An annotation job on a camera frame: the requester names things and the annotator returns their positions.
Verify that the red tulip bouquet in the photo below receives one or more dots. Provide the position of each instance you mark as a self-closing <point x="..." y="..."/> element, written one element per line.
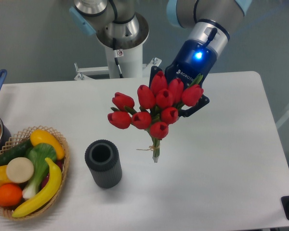
<point x="159" y="108"/>

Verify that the yellow banana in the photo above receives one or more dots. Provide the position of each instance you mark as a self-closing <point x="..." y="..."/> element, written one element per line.
<point x="45" y="195"/>

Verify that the dark grey ribbed vase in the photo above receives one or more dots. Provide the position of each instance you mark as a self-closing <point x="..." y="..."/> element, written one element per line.
<point x="102" y="159"/>

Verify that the green cucumber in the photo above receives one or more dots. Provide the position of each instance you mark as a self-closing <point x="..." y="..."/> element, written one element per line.
<point x="15" y="152"/>

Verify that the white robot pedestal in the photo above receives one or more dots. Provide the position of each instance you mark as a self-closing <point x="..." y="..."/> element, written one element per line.
<point x="121" y="63"/>

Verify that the green bok choy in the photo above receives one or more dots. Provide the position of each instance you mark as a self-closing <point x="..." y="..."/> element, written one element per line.
<point x="37" y="155"/>

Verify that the red fruit in basket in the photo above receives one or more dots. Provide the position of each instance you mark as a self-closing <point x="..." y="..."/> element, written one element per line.
<point x="46" y="179"/>

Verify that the beige round slice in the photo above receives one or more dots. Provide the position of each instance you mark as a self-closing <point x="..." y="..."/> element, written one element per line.
<point x="20" y="170"/>

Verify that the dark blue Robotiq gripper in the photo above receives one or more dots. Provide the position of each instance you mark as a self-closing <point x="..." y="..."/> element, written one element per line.
<point x="197" y="56"/>

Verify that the woven wicker basket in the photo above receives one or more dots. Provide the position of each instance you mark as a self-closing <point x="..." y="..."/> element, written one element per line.
<point x="21" y="137"/>

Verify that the orange fruit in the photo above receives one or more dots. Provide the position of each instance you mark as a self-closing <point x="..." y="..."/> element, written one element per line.
<point x="10" y="195"/>

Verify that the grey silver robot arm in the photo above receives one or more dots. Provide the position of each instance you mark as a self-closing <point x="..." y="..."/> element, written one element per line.
<point x="122" y="31"/>

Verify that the yellow squash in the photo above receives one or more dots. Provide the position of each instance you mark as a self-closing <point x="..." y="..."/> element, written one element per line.
<point x="41" y="136"/>

